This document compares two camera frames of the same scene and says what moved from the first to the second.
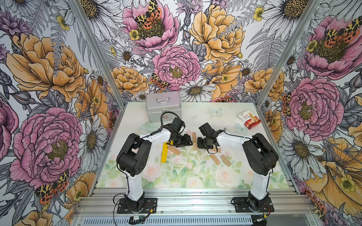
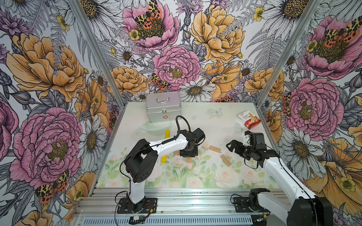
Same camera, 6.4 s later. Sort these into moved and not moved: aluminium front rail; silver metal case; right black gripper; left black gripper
Moved: left black gripper; right black gripper
Not moved: silver metal case; aluminium front rail
